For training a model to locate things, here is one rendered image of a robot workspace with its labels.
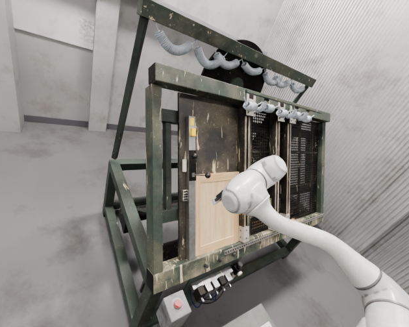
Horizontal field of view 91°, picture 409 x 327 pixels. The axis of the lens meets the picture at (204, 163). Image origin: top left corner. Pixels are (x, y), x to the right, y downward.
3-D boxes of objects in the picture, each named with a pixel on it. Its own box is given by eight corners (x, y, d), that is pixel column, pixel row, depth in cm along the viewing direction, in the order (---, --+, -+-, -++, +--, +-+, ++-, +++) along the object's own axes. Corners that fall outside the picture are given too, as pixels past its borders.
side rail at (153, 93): (146, 266, 125) (153, 275, 116) (145, 88, 120) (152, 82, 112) (156, 263, 128) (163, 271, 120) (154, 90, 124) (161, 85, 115)
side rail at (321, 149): (311, 211, 251) (320, 213, 242) (313, 122, 247) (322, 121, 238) (314, 209, 256) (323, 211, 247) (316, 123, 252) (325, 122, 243)
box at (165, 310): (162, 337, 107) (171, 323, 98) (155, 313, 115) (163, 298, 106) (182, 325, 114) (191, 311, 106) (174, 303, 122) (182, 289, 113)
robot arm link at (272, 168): (250, 164, 87) (234, 176, 78) (278, 146, 76) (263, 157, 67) (265, 185, 86) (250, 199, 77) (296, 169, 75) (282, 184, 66)
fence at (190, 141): (185, 258, 135) (189, 261, 132) (185, 116, 131) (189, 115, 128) (192, 256, 138) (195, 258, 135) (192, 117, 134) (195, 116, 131)
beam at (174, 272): (146, 285, 125) (153, 295, 116) (146, 266, 125) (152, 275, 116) (314, 219, 256) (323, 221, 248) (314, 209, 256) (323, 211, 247)
